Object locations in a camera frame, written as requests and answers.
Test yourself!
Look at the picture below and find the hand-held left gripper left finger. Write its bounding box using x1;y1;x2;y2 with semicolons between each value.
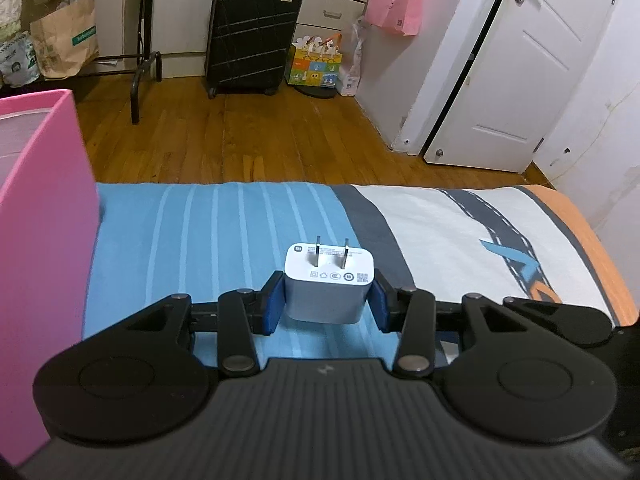
125;271;287;376

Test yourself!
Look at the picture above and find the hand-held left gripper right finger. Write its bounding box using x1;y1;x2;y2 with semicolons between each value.
372;270;528;378

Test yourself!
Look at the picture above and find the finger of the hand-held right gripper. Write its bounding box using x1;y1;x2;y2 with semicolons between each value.
504;297;613;348

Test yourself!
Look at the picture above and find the large white plug charger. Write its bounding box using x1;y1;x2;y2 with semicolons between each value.
283;234;376;326

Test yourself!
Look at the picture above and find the pink cardboard box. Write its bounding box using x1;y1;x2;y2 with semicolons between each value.
0;89;101;467

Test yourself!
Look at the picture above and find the striped printed bed sheet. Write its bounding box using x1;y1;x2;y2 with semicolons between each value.
80;182;640;361

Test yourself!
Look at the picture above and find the black round base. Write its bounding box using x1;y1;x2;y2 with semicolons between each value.
295;82;338;101

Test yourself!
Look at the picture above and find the white door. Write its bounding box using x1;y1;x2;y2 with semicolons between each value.
422;0;618;173

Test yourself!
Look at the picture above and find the colourful gift bag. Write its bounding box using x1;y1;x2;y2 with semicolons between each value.
285;32;343;88

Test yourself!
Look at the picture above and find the black hard suitcase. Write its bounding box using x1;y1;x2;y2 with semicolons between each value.
204;0;304;100

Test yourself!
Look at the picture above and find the black clothes rack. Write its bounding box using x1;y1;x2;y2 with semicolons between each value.
130;0;163;126

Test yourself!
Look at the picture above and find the pink shopping bag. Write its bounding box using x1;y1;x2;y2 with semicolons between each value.
363;0;425;37

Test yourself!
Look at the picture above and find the white wardrobe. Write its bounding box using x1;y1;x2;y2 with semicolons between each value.
95;0;391;78

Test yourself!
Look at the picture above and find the brown paper bag green label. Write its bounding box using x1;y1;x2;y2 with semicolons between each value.
29;0;100;80

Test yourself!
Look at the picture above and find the printed white plastic bag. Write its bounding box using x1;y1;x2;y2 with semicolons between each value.
0;32;41;88

